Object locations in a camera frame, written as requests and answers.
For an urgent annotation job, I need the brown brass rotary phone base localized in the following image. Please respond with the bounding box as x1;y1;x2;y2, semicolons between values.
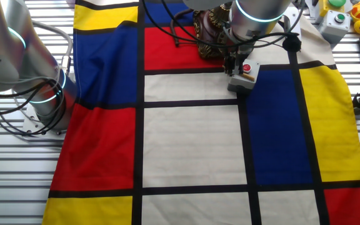
193;6;234;60

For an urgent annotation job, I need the grey box with red button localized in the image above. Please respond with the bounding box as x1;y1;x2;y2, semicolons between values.
227;59;261;94

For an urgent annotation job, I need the grey box with green button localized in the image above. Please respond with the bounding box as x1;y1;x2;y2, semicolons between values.
317;9;351;44

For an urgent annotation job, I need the thick grey robot cable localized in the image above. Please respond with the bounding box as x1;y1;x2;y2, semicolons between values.
31;20;74;76

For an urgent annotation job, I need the colourful Mondrian pattern tablecloth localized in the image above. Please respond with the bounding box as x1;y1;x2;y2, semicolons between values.
41;0;360;225

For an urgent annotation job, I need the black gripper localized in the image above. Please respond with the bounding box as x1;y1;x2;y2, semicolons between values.
223;43;253;78

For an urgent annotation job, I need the yellow box with green button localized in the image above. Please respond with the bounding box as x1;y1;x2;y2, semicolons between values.
317;0;346;17

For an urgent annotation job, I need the black base cable bundle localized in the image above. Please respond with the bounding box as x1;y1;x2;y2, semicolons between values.
0;77;68;137

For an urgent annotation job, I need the wrist camera on grey bracket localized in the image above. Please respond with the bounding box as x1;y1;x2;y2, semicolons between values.
281;15;303;53

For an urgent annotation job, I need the brown coiled phone cord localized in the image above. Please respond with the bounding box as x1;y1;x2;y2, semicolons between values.
169;7;199;48

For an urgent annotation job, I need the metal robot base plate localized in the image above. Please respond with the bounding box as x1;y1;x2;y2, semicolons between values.
22;102;68;140

